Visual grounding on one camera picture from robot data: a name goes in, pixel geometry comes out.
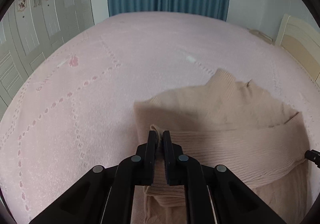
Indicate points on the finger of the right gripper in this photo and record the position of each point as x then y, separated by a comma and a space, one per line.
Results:
313, 156

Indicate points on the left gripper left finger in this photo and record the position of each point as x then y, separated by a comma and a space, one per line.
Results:
105, 195

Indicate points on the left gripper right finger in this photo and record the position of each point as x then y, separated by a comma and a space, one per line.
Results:
213, 194

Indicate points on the beige knit sweater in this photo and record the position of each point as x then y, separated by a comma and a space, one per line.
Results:
240, 125

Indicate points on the pink patterned bedspread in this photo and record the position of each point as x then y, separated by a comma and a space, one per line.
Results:
76, 110

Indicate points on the cream wooden headboard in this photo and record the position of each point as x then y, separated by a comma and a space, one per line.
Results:
301, 40

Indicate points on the white wardrobe with red decals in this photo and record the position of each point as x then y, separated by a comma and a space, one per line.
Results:
31, 30

